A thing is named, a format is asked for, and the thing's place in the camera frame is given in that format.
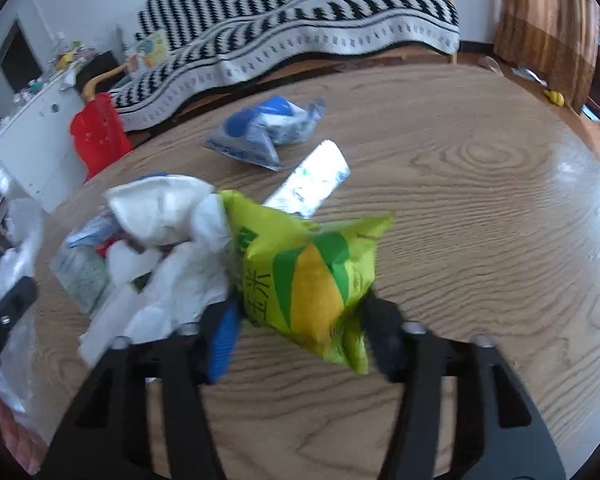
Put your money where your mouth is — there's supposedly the colourful picture book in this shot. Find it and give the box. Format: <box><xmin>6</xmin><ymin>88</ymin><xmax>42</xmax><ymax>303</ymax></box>
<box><xmin>129</xmin><ymin>31</ymin><xmax>170</xmax><ymax>70</ymax></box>

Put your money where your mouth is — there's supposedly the light blue white packet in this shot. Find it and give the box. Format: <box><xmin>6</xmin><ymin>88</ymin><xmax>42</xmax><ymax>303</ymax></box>
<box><xmin>65</xmin><ymin>212</ymin><xmax>123</xmax><ymax>251</ymax></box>

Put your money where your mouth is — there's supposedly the blue white crumpled wrapper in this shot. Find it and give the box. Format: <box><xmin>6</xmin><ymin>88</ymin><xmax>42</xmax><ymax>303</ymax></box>
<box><xmin>204</xmin><ymin>95</ymin><xmax>327</xmax><ymax>171</ymax></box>

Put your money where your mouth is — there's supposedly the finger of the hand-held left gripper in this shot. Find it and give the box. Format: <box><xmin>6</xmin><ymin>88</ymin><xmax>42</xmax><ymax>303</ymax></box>
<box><xmin>0</xmin><ymin>276</ymin><xmax>39</xmax><ymax>356</ymax></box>

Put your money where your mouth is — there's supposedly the white cabinet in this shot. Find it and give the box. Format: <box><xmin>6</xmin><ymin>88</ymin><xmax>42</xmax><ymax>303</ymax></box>
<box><xmin>0</xmin><ymin>74</ymin><xmax>90</xmax><ymax>211</ymax></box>

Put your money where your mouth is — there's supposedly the grey green speckled packet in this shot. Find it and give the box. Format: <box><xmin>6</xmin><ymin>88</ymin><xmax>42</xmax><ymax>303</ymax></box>
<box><xmin>50</xmin><ymin>245</ymin><xmax>113</xmax><ymax>316</ymax></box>

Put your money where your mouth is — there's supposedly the crumpled white tissue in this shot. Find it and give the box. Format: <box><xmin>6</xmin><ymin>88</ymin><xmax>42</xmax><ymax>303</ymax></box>
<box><xmin>105</xmin><ymin>175</ymin><xmax>231</xmax><ymax>250</ymax></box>

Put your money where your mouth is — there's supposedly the silver white flat wrapper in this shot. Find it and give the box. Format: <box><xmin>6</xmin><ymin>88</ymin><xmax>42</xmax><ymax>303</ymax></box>
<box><xmin>264</xmin><ymin>139</ymin><xmax>352</xmax><ymax>219</ymax></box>

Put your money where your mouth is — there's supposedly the white crumpled plastic bag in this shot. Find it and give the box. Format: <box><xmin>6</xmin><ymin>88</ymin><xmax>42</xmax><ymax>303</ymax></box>
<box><xmin>77</xmin><ymin>200</ymin><xmax>241</xmax><ymax>368</ymax></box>

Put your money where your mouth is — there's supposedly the brown curtain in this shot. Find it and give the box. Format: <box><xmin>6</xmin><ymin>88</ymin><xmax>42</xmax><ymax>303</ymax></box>
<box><xmin>494</xmin><ymin>0</ymin><xmax>600</xmax><ymax>112</ymax></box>

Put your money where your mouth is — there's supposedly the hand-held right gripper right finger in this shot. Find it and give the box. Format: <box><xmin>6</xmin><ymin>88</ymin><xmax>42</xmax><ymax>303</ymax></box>
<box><xmin>362</xmin><ymin>297</ymin><xmax>566</xmax><ymax>480</ymax></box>

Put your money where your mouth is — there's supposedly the white blue paper sheet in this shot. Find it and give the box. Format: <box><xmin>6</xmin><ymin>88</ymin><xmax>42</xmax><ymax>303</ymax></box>
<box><xmin>511</xmin><ymin>66</ymin><xmax>549</xmax><ymax>87</ymax></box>

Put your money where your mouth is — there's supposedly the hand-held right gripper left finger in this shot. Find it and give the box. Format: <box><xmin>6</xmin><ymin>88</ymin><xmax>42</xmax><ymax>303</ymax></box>
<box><xmin>40</xmin><ymin>300</ymin><xmax>243</xmax><ymax>480</ymax></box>

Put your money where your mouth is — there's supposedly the green yellow snack bag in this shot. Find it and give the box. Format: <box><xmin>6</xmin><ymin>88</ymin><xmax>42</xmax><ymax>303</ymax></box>
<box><xmin>220</xmin><ymin>190</ymin><xmax>396</xmax><ymax>376</ymax></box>

